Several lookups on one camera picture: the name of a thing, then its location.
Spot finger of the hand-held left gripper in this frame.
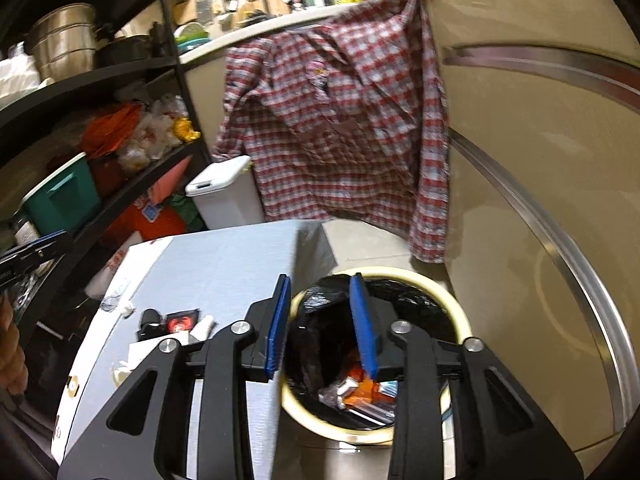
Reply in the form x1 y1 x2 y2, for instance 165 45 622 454
7 230 69 254
20 244 64 271

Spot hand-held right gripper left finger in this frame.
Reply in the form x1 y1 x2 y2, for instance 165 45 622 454
57 274 293 480

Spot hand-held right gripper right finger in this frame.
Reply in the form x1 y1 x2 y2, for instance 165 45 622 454
349 273 586 480

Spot orange snack packet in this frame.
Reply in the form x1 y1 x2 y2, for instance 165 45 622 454
345 365 400 407

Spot black bin liner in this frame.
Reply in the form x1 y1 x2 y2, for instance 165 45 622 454
290 274 452 431

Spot small clear wrapper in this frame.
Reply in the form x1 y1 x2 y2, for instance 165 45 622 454
317 377 359 412

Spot white tissue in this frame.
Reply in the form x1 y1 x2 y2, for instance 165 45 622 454
189 315 217 344

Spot yellow trash bin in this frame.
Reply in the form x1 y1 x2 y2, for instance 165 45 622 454
280 266 473 446

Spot black red crab packet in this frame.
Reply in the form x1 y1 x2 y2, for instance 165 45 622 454
165 311 200 335

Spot white paper napkin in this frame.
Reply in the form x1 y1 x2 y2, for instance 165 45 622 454
112 342 157 386

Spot person's left hand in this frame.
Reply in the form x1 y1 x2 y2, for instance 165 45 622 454
0 292 29 397

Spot green storage box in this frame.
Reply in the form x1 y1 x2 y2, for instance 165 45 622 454
22 152 103 236

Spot grey white table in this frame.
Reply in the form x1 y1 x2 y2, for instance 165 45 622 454
60 220 342 480

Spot orange bag on shelf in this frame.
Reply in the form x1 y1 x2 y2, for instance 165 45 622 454
80 102 144 159

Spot clear bag of food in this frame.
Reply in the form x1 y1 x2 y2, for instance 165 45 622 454
117 95 189 174

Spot white lidded bin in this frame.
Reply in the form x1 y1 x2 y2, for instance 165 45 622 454
185 155 266 235

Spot white plastic bag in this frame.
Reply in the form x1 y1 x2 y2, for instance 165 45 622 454
0 55 42 97

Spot stacked steel pots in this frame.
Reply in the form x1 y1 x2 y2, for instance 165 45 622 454
25 2 99 84

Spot black cooking pot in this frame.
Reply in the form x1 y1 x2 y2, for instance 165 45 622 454
97 34 157 67

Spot red plaid shirt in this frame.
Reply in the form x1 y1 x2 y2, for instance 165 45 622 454
212 0 451 265

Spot black shelf rack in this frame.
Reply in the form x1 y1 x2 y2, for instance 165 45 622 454
0 0 212 361

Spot beige kitchen cabinet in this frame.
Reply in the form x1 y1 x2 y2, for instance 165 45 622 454
180 0 640 480

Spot green plates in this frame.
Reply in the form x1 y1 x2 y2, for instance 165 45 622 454
175 22 212 54

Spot wooden cutting board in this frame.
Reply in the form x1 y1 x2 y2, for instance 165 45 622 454
235 0 292 24

